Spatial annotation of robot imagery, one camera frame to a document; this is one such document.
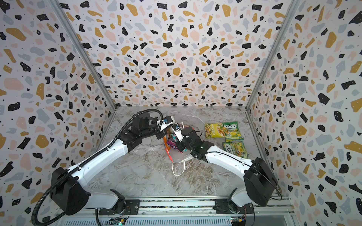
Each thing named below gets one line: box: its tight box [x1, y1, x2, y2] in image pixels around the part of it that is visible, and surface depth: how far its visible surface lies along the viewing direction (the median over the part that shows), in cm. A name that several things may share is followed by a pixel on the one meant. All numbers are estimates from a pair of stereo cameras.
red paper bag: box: [163, 134, 194, 177], surface depth 89 cm
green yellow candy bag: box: [222, 121, 245, 143], surface depth 105 cm
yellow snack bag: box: [204, 122, 226, 139], surface depth 105 cm
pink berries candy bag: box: [166, 137, 183, 154], surface depth 89 cm
